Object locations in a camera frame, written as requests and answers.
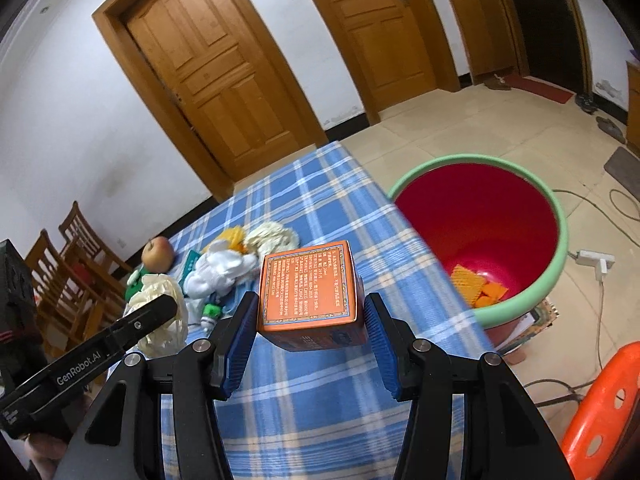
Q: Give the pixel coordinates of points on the white power strip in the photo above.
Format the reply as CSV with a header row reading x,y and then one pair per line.
x,y
592,259

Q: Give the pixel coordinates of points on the small wooden cabinet door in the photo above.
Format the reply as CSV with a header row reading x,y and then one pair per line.
x,y
482,40

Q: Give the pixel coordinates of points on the yellow snack packet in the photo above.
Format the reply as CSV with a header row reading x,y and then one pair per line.
x,y
232,239

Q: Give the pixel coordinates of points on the red yellow apple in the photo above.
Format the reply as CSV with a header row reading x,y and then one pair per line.
x,y
157,255

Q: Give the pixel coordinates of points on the dark doorway with wooden frame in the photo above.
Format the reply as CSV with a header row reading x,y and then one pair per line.
x,y
545,25

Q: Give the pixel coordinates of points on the small bottle with green cap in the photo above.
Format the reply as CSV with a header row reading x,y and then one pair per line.
x,y
211,315

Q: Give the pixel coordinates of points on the red basin with green rim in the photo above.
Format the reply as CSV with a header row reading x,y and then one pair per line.
x,y
475,225

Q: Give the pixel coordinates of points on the grey slippers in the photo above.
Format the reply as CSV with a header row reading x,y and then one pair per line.
x,y
611,129

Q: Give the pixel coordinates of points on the wooden cabinet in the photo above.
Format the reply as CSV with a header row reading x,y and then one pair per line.
x,y
634,92

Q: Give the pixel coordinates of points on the orange textured snack packet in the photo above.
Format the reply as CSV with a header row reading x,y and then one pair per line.
x,y
466,284

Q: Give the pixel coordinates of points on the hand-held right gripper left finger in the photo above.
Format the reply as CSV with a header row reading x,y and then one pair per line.
x,y
240,347

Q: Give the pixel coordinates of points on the blue plaid tablecloth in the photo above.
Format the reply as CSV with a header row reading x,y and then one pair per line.
x,y
320,200

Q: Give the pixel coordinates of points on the wooden panel door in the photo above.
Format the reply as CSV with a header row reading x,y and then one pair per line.
x,y
210,70

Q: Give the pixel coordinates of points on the grey floor mat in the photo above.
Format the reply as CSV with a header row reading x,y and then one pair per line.
x,y
625,170

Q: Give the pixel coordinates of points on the plain orange packet piece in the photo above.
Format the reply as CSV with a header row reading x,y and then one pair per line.
x,y
494,294

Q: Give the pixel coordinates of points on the orange printed carton box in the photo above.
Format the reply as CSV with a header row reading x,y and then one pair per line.
x,y
307,285

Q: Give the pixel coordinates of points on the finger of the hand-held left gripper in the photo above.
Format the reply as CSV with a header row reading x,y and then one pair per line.
x,y
130,332

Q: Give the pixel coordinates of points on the pink plastic piece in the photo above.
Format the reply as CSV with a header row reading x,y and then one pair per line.
x,y
517,356

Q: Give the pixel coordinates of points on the green and white wrapper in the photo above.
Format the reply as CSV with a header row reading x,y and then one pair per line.
x,y
134,286

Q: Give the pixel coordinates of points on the red doormat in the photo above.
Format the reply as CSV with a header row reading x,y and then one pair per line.
x,y
547,91

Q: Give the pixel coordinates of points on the wooden slat chair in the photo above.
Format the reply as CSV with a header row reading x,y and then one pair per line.
x,y
55,280
82,232

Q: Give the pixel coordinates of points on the orange plastic stool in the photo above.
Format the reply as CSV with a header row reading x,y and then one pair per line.
x,y
610,400

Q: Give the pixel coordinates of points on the cream foam mesh net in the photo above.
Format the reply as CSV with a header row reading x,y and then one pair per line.
x,y
272,237

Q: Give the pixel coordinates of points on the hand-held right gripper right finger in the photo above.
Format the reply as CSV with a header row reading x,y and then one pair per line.
x,y
381,350

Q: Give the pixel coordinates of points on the brown shoes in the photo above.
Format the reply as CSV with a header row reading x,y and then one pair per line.
x,y
497,82

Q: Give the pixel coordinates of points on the dark shoes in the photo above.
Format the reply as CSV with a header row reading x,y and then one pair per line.
x,y
586,101

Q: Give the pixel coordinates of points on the person's left hand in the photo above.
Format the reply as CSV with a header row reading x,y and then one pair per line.
x,y
46,454

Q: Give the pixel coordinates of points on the white crumpled cloth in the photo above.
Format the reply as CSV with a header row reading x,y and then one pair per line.
x,y
220,270

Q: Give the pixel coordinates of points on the teal green packet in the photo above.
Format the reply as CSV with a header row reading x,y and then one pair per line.
x,y
191,266

